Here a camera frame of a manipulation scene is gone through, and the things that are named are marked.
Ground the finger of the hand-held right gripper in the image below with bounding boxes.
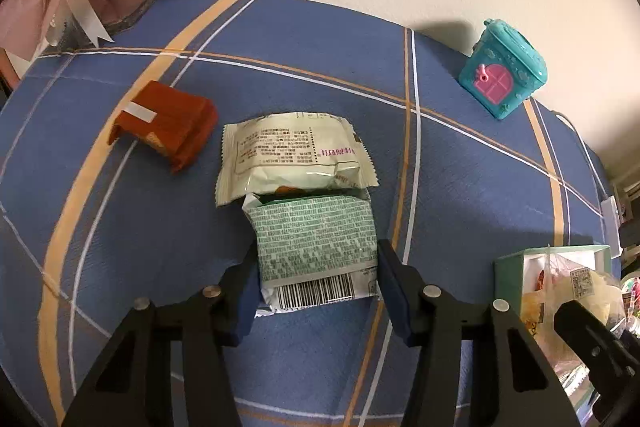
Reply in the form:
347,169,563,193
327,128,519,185
552,299,640,427

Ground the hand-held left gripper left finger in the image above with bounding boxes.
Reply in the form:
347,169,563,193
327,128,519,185
60,242,261,427

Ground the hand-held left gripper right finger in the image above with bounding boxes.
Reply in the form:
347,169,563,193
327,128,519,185
377,239,583,427

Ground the clear packet of pale snack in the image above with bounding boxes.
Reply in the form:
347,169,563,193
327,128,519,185
545,252,626,333

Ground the orange printed snack packet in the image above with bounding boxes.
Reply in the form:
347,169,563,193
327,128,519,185
522,292,551,333

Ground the green and white snack packet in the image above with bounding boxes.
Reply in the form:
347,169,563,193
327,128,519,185
242,189,379,318

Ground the white box with teal rim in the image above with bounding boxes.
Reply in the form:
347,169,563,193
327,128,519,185
494,244,621,358

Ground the cream snack packet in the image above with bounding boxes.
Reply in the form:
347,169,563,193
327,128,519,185
215,112,379,208

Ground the red-brown snack packet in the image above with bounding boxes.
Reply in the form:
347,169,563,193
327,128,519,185
109,81,219,174

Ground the pile of colourful trinkets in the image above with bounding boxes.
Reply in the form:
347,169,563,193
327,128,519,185
620,272,640,338

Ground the white power strip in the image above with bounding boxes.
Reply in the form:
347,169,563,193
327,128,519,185
601,196,623,233

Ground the blue plaid tablecloth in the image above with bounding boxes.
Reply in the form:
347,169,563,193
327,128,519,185
0,0,623,427

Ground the teal toy house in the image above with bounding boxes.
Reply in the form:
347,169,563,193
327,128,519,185
458,19,547,120

